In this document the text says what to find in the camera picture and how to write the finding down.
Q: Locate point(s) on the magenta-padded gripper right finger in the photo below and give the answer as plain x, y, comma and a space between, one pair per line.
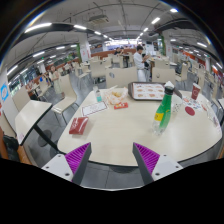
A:
146, 156

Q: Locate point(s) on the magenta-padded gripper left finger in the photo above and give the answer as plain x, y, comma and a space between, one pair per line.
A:
77, 156

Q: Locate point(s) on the green plastic drink bottle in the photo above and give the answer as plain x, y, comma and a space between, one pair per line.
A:
163, 113

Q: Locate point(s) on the white paper card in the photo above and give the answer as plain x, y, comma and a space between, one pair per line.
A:
94, 108

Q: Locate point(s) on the red sauce packet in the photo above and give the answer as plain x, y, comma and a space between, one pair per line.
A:
120, 105

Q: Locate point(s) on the white rectangular side table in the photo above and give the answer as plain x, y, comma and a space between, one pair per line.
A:
30, 118

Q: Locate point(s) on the flat round red coaster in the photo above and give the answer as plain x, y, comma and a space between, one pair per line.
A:
190, 111

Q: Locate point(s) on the small clear bottle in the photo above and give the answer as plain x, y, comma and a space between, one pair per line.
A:
97, 95

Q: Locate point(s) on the dark food tray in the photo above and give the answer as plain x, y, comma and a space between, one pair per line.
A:
146, 91

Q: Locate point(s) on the clear plastic food bag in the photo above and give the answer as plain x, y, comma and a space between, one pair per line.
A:
116, 96

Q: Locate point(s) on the printed sticker leaflet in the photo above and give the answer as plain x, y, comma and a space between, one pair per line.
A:
199, 106

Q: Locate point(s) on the person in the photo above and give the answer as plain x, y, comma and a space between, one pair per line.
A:
139, 63
118, 51
56, 80

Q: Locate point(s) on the red paper cup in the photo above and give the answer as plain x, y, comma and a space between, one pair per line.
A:
196, 91

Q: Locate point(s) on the group of beige chairs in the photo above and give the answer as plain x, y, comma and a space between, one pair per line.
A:
121, 77

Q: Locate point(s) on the group of ceiling lights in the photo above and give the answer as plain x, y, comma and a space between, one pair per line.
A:
38, 26

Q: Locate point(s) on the ceiling air conditioner unit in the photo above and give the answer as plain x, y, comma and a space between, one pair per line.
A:
99, 19

